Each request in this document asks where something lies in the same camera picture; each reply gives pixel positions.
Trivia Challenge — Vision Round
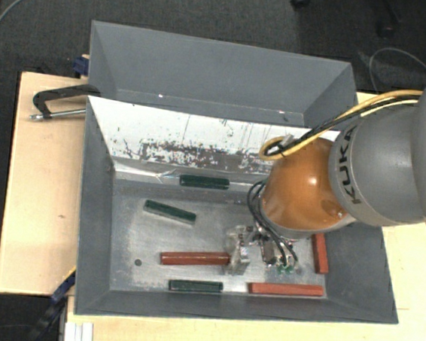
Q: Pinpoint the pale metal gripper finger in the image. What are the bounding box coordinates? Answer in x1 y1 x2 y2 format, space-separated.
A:
224 245 253 279
222 223 253 255

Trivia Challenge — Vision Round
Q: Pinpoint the red-brown flat block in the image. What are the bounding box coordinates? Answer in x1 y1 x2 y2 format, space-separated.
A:
246 277 327 303
307 232 333 276
159 245 233 273

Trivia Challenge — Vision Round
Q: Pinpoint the dark green flat block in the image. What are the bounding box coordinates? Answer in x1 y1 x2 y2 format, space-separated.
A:
178 173 232 193
142 198 199 225
167 276 225 297

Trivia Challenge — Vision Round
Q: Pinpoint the grey metal bin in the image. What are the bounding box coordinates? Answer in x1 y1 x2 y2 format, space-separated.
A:
60 20 426 341

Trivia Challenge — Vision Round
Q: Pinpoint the pale wood flat board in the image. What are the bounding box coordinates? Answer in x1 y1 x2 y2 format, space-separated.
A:
0 69 97 302

